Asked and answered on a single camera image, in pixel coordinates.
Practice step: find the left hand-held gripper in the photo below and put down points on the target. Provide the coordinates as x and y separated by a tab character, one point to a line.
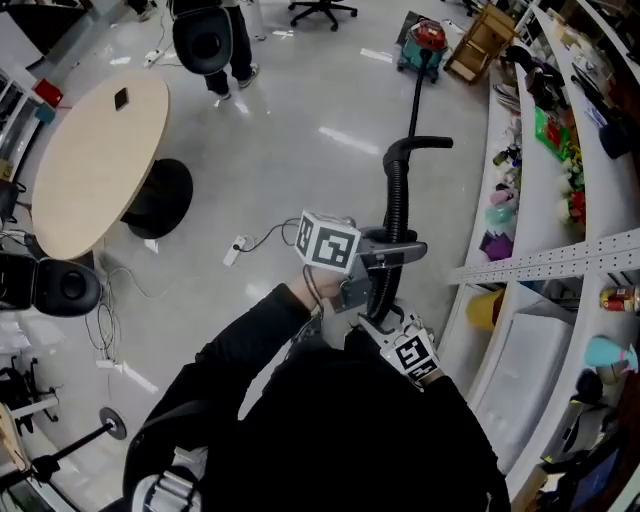
327	245

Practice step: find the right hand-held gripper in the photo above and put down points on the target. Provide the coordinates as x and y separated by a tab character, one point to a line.
412	355

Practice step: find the person's left forearm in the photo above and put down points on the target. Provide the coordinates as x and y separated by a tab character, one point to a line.
250	340

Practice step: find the person's right forearm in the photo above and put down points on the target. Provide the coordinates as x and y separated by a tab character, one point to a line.
450	405

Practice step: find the red green vacuum cleaner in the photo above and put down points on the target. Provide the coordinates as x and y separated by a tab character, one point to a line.
410	47

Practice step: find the person's left hand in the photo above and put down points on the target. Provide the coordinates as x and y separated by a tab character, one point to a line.
325	285

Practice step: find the yellow bucket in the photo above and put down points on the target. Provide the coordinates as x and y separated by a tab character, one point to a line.
485	310

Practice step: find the person's black clothing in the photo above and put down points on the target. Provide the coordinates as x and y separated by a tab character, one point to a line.
350	425

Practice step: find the white shelving rack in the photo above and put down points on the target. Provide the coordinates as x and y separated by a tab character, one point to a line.
540	260

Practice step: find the red flower pot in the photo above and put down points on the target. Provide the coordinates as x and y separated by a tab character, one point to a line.
577	205

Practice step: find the green packet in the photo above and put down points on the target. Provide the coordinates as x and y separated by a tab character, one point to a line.
552	132

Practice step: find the yellow flower pot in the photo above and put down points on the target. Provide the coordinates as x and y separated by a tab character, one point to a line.
575	162

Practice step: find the large teal spray bottle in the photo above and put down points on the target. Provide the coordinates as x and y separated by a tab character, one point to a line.
607	352

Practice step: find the wooden shelf cart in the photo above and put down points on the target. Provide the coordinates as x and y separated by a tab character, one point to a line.
480	45

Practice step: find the red label bottle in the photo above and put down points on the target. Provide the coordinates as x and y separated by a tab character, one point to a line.
620	298

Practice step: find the black office chair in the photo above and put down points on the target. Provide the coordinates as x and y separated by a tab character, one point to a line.
322	10

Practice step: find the black round backpack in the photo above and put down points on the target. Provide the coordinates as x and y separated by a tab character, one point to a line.
202	42
50	287

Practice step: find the gray chest pack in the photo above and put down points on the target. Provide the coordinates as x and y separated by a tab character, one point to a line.
165	487

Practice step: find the round wooden table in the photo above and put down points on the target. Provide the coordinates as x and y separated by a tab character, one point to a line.
100	160

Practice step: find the black pole stand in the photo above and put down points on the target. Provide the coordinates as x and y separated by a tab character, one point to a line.
107	422

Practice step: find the small black device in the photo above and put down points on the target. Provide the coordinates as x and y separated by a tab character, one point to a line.
121	98

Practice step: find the teal box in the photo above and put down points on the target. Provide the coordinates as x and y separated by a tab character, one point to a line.
45	114

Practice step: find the red box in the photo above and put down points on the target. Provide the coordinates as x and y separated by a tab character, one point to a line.
50	92

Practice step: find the white storage shelf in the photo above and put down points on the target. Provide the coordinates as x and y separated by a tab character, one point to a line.
15	115

